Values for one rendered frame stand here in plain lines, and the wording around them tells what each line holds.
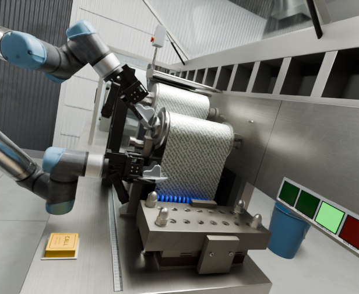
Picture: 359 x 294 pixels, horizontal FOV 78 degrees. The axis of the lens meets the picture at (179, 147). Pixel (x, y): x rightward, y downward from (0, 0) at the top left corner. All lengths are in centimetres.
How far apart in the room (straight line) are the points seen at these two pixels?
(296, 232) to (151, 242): 231
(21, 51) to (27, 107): 331
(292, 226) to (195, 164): 210
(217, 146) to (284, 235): 214
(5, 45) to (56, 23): 325
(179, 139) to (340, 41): 50
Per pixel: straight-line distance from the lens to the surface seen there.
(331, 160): 65
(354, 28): 74
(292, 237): 284
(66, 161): 68
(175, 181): 77
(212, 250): 68
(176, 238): 63
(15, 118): 399
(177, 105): 96
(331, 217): 63
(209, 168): 81
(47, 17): 392
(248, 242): 77
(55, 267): 68
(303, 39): 83
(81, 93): 375
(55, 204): 73
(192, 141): 75
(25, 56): 63
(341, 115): 66
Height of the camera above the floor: 135
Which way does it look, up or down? 11 degrees down
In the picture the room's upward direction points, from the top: 14 degrees clockwise
